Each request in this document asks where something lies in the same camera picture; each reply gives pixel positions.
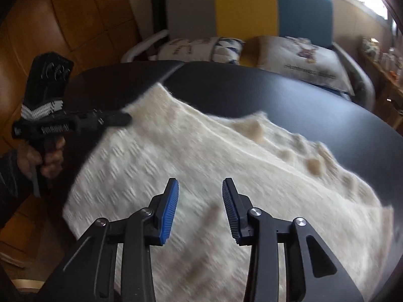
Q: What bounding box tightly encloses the brown wooden wardrobe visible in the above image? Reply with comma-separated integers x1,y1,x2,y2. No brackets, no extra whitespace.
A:
0,0,142,152

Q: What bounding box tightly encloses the wooden desk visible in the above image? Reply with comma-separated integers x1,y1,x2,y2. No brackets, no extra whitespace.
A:
359,47,403,126

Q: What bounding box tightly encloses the deer print pillow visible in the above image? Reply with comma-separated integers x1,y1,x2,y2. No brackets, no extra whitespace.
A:
256,35,355,93

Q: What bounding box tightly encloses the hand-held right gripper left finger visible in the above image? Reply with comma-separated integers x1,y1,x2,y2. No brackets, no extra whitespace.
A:
44,178,180,302

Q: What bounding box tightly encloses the person's left forearm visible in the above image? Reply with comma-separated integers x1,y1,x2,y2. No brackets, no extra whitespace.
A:
0,149,37,230

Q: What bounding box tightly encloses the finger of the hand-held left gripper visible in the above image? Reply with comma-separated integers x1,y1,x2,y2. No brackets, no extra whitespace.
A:
75,110,132,130

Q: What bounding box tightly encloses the person's left hand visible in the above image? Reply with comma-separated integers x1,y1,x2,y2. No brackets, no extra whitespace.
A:
17,135,67,179

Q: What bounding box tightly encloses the white knit sweater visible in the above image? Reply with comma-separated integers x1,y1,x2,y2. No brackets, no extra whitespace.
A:
62,83,394,302

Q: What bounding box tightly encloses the triangle pattern pillow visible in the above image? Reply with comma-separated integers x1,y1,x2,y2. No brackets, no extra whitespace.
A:
157,37,245,63

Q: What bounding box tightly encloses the grey yellow blue sofa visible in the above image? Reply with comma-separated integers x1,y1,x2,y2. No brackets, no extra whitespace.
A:
121,0,377,106

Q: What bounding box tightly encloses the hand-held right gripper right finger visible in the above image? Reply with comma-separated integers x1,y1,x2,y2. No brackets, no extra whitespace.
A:
222,178,362,302

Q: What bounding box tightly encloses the cluster of glass jars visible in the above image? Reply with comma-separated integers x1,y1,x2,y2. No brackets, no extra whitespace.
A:
360,36,403,73

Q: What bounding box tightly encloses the black upright roll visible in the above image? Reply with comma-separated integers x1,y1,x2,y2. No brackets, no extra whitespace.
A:
151,0,169,36

